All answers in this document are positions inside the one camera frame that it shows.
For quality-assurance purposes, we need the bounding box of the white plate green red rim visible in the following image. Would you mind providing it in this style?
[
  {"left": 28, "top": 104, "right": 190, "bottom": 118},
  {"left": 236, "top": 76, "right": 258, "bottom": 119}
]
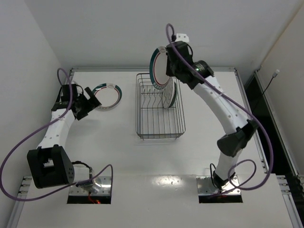
[{"left": 93, "top": 83, "right": 123, "bottom": 111}]

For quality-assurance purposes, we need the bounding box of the white plate red teal rim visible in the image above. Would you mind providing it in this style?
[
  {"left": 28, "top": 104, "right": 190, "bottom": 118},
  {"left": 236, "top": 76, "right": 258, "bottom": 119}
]
[{"left": 149, "top": 46, "right": 170, "bottom": 90}]

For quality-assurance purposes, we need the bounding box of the white plate with teal rim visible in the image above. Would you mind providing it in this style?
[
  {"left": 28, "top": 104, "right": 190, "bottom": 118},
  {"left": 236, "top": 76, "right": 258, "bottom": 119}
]
[{"left": 162, "top": 78, "right": 177, "bottom": 109}]

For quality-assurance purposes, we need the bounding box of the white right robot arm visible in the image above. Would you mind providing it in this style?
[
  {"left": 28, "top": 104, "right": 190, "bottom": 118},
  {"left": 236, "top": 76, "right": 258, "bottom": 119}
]
[{"left": 166, "top": 41, "right": 258, "bottom": 189}]

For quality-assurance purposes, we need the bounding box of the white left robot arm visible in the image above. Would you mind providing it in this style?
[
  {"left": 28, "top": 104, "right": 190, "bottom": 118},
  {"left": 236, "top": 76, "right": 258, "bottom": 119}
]
[{"left": 27, "top": 84, "right": 101, "bottom": 189}]

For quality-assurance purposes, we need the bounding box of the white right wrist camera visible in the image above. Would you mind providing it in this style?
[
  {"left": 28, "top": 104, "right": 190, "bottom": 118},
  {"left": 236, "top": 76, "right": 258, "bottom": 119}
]
[{"left": 171, "top": 33, "right": 190, "bottom": 43}]

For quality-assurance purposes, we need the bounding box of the grey wire dish rack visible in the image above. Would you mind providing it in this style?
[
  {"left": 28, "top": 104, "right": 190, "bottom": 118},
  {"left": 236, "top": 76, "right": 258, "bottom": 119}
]
[{"left": 135, "top": 73, "right": 186, "bottom": 140}]

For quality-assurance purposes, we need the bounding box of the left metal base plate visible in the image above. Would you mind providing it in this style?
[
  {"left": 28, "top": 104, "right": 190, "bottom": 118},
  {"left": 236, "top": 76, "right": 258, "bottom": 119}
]
[{"left": 69, "top": 176, "right": 112, "bottom": 196}]

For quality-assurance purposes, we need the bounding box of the metal base plate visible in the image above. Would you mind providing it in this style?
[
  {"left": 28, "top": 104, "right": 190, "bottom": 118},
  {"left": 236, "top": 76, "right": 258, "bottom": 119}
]
[
  {"left": 196, "top": 175, "right": 242, "bottom": 197},
  {"left": 69, "top": 176, "right": 112, "bottom": 196}
]

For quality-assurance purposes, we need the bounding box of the black hanging usb cable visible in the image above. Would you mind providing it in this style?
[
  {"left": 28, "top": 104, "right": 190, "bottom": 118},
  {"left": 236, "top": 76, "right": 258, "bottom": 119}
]
[{"left": 262, "top": 69, "right": 280, "bottom": 95}]

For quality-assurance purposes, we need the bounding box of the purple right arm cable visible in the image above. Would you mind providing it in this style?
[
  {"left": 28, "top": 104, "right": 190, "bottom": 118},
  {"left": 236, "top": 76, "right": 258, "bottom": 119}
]
[{"left": 165, "top": 23, "right": 274, "bottom": 198}]

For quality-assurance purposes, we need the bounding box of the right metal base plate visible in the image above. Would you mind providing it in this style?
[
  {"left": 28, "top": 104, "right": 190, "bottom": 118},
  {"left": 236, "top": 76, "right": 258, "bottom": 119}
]
[{"left": 196, "top": 175, "right": 242, "bottom": 197}]

